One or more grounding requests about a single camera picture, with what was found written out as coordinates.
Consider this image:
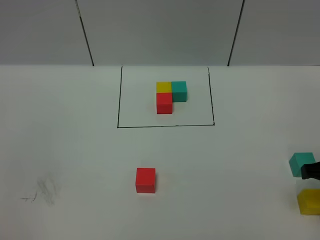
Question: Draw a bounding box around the template teal cube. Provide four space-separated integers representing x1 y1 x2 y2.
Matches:
171 81 188 103

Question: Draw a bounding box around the template red cube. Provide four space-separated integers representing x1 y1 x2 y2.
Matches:
156 92 173 114

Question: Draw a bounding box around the template yellow cube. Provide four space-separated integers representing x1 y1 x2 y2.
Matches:
156 81 172 93

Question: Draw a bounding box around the loose teal cube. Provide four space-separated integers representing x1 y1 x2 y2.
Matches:
289 152 316 178

